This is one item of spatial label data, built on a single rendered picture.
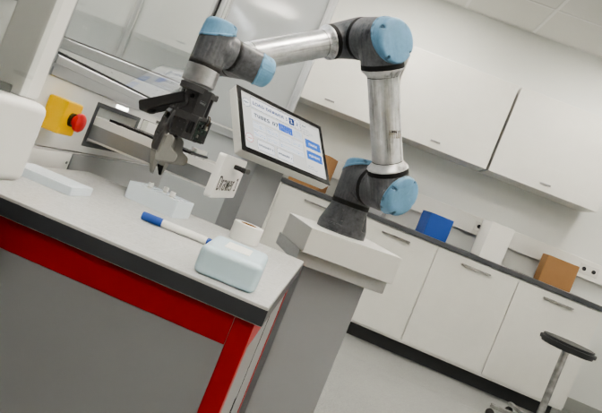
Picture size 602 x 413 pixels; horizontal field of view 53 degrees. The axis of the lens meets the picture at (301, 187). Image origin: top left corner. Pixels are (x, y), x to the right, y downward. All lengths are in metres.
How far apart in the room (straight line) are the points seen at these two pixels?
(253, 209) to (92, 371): 1.71
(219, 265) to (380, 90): 0.87
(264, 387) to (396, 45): 1.01
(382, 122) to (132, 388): 0.99
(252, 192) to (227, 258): 1.68
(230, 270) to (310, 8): 2.61
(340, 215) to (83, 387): 1.03
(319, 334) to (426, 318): 2.84
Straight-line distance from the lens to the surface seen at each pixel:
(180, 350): 0.90
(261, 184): 2.55
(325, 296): 1.76
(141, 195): 1.35
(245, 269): 0.87
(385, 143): 1.64
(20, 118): 0.79
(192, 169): 1.47
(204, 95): 1.33
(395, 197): 1.66
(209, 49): 1.34
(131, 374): 0.93
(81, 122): 1.33
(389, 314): 4.56
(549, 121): 5.09
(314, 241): 1.64
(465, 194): 5.26
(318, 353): 1.81
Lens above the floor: 0.94
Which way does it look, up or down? 1 degrees down
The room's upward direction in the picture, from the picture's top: 22 degrees clockwise
